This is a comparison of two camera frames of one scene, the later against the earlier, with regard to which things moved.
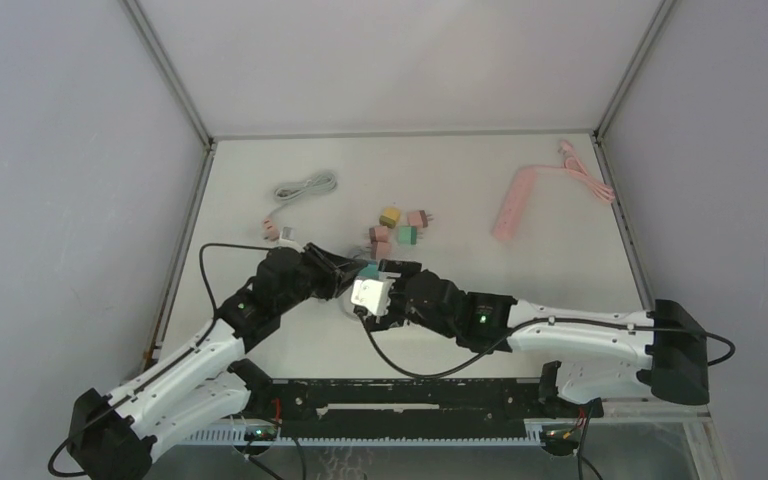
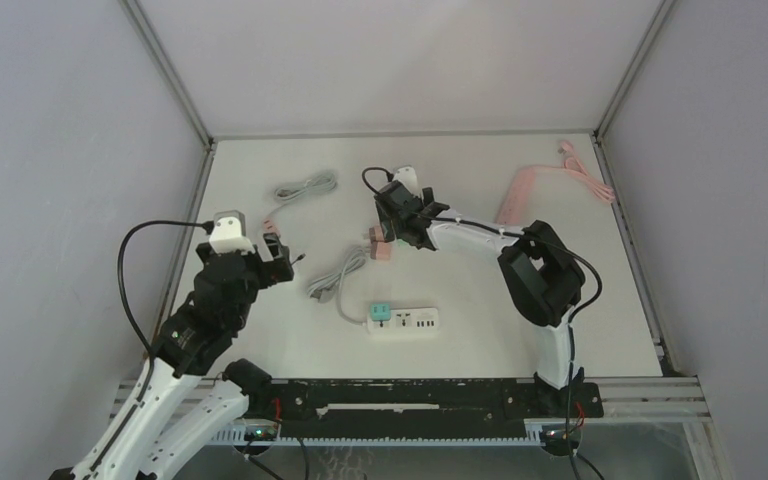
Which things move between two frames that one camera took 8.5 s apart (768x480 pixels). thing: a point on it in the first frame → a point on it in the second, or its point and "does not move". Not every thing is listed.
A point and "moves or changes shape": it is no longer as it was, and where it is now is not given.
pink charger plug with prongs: (380, 250) does not move
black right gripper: (407, 269) → (391, 227)
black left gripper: (334, 270) → (277, 269)
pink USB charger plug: (270, 229) does not move
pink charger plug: (378, 234) does not move
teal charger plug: (369, 271) moves or changes shape
